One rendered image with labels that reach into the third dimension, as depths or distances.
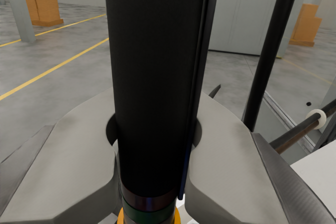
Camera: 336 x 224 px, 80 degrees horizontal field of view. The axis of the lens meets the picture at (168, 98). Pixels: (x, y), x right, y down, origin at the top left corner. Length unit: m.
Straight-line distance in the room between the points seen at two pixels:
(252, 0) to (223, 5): 0.67
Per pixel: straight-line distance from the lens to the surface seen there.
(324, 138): 0.85
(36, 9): 8.57
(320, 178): 0.57
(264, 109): 1.49
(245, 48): 5.86
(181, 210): 0.20
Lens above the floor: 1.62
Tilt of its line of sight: 30 degrees down
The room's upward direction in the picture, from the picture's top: 4 degrees clockwise
